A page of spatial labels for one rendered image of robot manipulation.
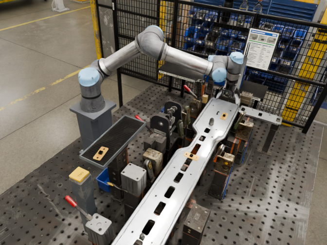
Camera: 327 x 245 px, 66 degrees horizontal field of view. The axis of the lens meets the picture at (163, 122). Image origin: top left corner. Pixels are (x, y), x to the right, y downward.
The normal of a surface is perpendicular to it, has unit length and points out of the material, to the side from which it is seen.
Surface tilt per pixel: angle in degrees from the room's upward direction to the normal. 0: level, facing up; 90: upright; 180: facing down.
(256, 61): 90
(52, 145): 0
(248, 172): 0
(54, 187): 0
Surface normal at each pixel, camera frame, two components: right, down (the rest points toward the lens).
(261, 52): -0.46, 0.53
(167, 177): 0.05, -0.79
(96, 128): 0.23, 0.61
